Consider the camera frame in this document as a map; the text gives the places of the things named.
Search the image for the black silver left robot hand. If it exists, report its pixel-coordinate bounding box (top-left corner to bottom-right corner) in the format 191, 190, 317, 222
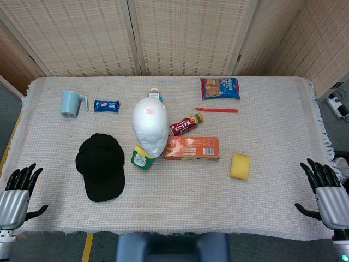
0, 163, 49, 230

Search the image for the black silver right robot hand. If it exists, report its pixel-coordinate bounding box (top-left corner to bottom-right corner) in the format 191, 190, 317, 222
294, 158, 349, 230

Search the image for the black baseball cap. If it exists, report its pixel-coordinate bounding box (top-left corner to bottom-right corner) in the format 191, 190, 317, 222
75, 133, 125, 203

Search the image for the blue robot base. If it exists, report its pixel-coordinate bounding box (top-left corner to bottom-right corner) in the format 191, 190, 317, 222
114, 231, 231, 262

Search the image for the white foam mannequin head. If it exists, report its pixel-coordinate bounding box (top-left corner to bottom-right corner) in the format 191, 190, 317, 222
133, 98, 169, 159

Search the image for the white shoe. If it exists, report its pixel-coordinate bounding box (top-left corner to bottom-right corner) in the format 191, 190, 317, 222
334, 157, 349, 178

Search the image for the white power strip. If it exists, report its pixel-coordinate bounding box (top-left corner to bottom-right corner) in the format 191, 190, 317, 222
327, 92, 349, 122

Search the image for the yellow sponge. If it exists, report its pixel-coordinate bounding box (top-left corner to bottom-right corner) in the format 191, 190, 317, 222
228, 152, 251, 181

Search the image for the light blue plastic cup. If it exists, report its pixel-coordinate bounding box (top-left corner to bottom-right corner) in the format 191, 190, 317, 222
59, 90, 89, 118

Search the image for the green tub with yellow lid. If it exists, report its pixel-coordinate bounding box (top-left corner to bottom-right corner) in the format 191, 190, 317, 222
130, 146, 155, 171

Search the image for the blue Oreo packet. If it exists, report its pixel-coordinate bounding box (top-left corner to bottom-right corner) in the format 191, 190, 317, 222
94, 99, 121, 113

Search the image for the woven folding screen panel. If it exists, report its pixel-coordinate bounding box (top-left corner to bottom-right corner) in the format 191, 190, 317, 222
127, 0, 258, 77
0, 20, 47, 96
272, 0, 349, 102
233, 0, 308, 76
0, 0, 140, 78

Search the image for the white woven tablecloth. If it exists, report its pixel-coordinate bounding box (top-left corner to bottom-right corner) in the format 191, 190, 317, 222
0, 76, 341, 241

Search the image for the red stick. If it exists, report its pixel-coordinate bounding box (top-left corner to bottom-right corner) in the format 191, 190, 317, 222
192, 107, 238, 114

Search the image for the orange biscuit box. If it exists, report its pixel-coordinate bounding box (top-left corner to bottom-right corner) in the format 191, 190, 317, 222
163, 136, 220, 161

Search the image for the blue biscuit bag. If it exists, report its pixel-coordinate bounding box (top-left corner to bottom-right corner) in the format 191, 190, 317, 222
200, 77, 240, 101

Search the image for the Costa coffee bottle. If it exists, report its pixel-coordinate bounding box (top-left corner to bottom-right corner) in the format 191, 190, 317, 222
168, 112, 204, 137

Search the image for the clear water bottle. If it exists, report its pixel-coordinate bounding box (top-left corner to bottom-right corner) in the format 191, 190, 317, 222
148, 87, 164, 103

